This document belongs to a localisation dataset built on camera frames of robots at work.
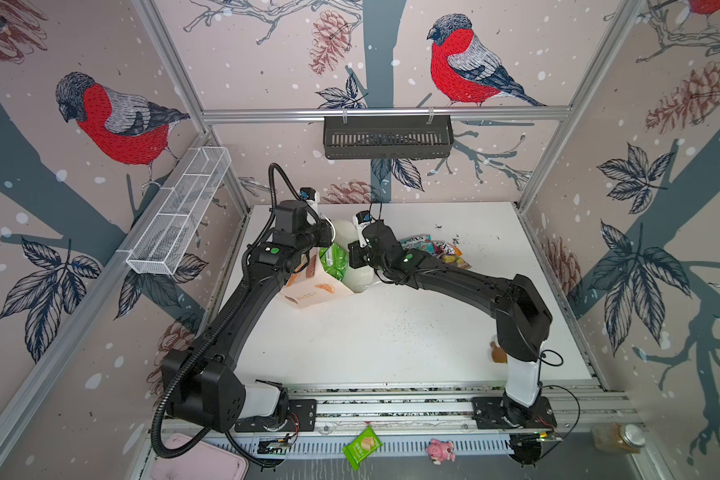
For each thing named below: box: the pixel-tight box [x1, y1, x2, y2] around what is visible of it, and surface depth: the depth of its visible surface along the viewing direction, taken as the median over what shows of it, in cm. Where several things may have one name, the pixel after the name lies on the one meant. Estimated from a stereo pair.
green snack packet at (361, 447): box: [342, 425, 383, 471], surface depth 70 cm
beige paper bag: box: [281, 220, 374, 310], surface depth 80 cm
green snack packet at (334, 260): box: [319, 242, 348, 281], surface depth 90 cm
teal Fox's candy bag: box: [400, 234, 435, 254], surface depth 106 cm
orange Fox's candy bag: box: [432, 240, 472, 269], surface depth 103 cm
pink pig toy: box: [426, 439, 456, 465], surface depth 68 cm
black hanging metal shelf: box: [323, 116, 455, 160], surface depth 95 cm
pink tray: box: [151, 433, 250, 480], surface depth 67 cm
